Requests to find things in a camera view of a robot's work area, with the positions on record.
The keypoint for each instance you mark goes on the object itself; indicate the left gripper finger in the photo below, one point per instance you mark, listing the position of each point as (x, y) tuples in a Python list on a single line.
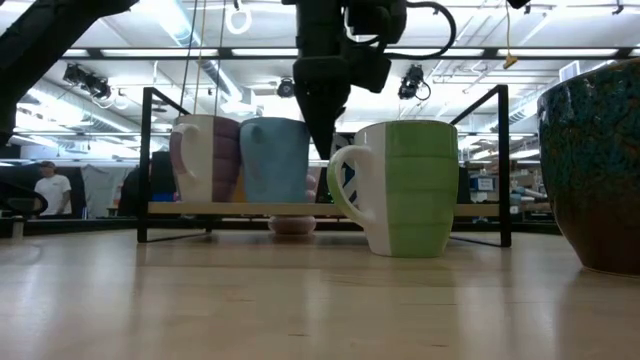
[(320, 100)]

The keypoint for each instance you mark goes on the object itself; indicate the white mug blue pattern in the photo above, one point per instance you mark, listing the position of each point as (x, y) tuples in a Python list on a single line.
[(350, 182)]

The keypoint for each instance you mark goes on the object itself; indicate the purple and white ribbed mug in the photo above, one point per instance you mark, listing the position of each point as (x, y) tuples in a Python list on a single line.
[(225, 160)]

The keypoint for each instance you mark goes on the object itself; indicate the orange mug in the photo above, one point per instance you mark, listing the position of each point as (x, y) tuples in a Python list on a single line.
[(239, 192)]

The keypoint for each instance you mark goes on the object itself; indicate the lavender ribbed mug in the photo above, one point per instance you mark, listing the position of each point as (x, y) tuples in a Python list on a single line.
[(292, 226)]

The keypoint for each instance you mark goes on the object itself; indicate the green and white mug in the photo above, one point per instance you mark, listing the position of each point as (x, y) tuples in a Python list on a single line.
[(420, 190)]

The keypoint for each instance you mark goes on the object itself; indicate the dark speckled brown mug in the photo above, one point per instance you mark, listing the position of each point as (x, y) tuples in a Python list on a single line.
[(595, 175)]

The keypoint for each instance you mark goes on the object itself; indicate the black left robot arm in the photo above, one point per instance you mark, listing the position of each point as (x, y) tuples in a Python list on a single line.
[(40, 45)]

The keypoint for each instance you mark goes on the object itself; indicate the black hanging spotlight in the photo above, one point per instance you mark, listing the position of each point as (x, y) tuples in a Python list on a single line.
[(87, 82), (286, 88), (412, 82)]

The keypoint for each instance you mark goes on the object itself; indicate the blue and white box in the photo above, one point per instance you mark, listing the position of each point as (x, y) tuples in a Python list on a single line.
[(482, 183)]

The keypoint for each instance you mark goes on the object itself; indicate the yellow hanging hook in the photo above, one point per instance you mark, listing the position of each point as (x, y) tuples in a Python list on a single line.
[(509, 62)]

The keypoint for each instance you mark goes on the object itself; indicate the person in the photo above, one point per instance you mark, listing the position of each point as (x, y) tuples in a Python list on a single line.
[(52, 192), (129, 195)]

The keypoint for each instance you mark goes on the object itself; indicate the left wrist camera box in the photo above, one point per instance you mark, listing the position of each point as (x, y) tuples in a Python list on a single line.
[(372, 65)]

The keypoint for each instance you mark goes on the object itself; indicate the wooden shelf black metal frame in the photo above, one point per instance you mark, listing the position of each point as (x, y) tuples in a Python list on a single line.
[(250, 208)]

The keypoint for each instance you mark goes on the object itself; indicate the black metal rig frame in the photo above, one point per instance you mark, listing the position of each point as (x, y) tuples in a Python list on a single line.
[(100, 227)]

